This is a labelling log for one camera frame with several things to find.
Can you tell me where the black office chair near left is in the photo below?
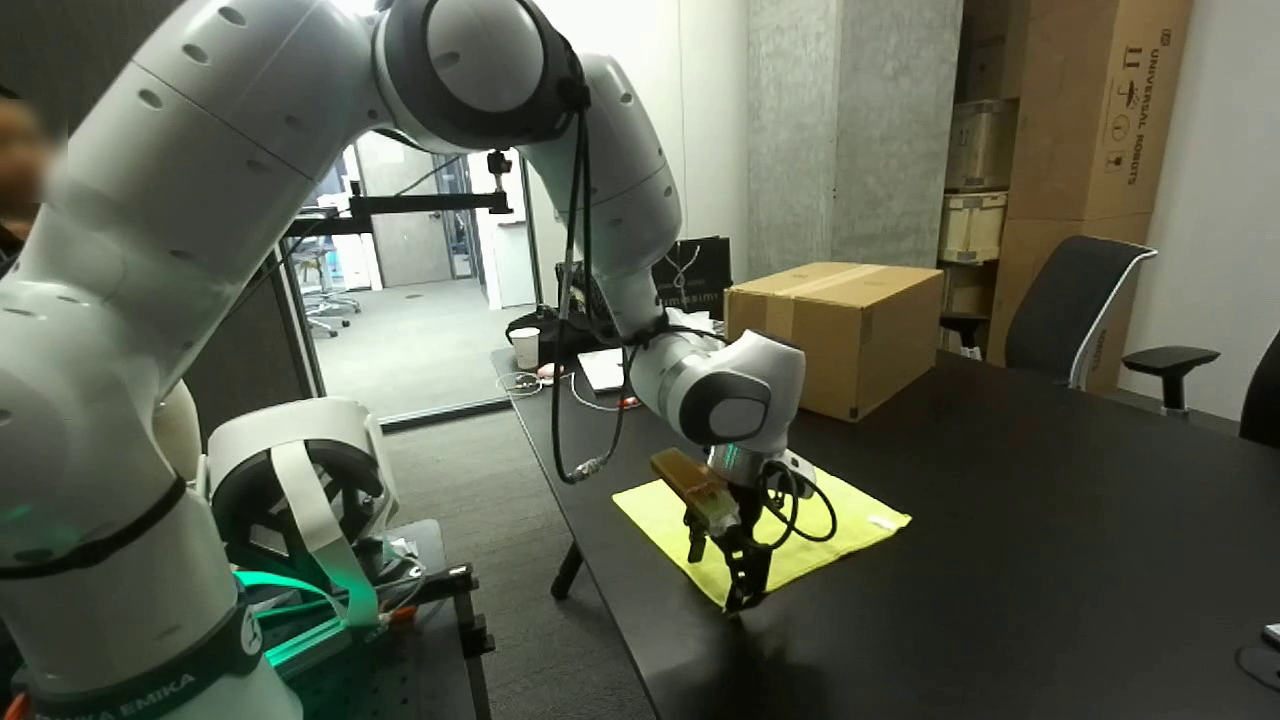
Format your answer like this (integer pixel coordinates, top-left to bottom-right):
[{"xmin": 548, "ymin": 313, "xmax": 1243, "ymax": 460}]
[{"xmin": 999, "ymin": 232, "xmax": 1226, "ymax": 415}]

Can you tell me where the cardboard box on table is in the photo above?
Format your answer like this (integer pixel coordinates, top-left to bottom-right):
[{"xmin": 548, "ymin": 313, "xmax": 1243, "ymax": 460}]
[{"xmin": 723, "ymin": 261, "xmax": 943, "ymax": 423}]

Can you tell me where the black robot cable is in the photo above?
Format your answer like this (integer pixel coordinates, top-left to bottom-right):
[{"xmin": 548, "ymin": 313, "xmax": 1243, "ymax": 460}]
[{"xmin": 502, "ymin": 105, "xmax": 843, "ymax": 547}]

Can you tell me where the tan wrist camera box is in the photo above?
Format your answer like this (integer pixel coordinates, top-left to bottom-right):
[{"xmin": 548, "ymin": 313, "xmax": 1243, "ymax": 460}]
[{"xmin": 653, "ymin": 450, "xmax": 736, "ymax": 528}]

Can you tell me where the white paper cup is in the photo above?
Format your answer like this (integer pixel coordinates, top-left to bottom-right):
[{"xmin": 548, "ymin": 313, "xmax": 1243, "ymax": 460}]
[{"xmin": 510, "ymin": 330, "xmax": 539, "ymax": 374}]

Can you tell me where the yellow towel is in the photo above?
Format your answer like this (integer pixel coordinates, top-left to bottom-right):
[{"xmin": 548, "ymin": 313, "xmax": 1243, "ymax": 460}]
[{"xmin": 611, "ymin": 451, "xmax": 912, "ymax": 613}]

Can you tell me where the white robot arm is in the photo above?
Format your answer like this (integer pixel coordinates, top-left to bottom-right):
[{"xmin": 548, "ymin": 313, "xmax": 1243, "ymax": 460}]
[{"xmin": 0, "ymin": 0, "xmax": 803, "ymax": 720}]

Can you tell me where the tall cardboard box stack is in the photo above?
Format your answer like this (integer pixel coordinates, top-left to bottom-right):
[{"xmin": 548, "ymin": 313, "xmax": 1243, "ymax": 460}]
[{"xmin": 939, "ymin": 0, "xmax": 1198, "ymax": 364}]

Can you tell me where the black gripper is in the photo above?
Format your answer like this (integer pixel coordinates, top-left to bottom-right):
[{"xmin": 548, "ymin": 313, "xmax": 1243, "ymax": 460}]
[{"xmin": 686, "ymin": 446, "xmax": 790, "ymax": 613}]

